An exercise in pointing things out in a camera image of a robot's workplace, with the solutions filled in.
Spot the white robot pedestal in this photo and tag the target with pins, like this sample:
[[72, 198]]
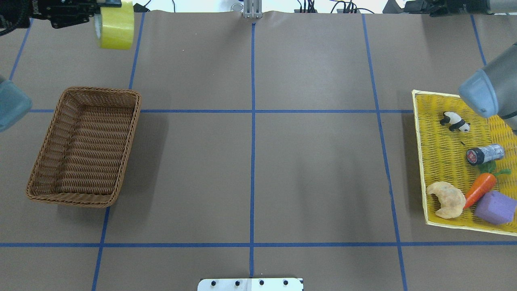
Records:
[[251, 284]]

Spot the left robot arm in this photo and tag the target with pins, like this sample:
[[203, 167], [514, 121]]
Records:
[[14, 103]]

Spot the toy panda figure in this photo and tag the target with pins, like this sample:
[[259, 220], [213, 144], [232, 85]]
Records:
[[455, 121]]

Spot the toy croissant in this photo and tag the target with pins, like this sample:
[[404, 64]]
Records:
[[451, 199]]

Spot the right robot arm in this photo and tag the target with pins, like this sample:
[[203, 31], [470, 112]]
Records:
[[491, 90]]

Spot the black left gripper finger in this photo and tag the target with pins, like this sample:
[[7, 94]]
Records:
[[107, 3], [64, 13]]

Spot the orange toy carrot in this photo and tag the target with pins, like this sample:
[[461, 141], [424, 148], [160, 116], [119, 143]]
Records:
[[481, 185]]

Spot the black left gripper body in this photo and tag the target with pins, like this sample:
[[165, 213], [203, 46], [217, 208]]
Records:
[[16, 14]]

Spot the yellow tape roll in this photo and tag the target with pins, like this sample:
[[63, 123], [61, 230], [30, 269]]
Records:
[[114, 26]]

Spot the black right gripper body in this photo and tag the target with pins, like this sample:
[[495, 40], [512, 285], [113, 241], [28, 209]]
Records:
[[464, 7]]

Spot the purple foam block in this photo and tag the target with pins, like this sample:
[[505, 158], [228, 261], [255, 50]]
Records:
[[496, 208]]

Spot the small printed bottle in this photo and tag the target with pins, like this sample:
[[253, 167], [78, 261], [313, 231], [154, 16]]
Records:
[[482, 155]]

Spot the brown wicker basket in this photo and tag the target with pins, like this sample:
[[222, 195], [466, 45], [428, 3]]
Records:
[[86, 149]]

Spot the yellow plastic basket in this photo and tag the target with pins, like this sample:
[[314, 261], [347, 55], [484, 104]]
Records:
[[441, 156]]

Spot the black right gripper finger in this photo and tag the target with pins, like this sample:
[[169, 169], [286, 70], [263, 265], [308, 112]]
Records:
[[434, 8]]

